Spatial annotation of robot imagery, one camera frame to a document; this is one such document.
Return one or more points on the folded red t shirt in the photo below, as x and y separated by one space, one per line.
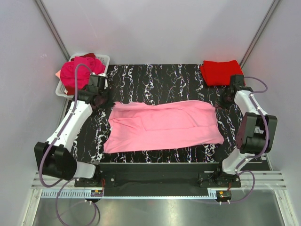
219 73

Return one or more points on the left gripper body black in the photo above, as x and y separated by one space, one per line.
106 99

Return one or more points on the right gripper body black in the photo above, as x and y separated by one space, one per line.
225 100

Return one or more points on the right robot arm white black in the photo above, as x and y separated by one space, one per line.
257 130

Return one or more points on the aluminium rail front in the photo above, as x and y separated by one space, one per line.
258 180

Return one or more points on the crumpled magenta t shirt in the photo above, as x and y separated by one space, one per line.
99 68

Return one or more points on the light pink t shirt in basket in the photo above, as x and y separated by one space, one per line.
58 74

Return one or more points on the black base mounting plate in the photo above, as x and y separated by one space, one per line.
159 179

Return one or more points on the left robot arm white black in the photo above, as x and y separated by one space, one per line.
54 157

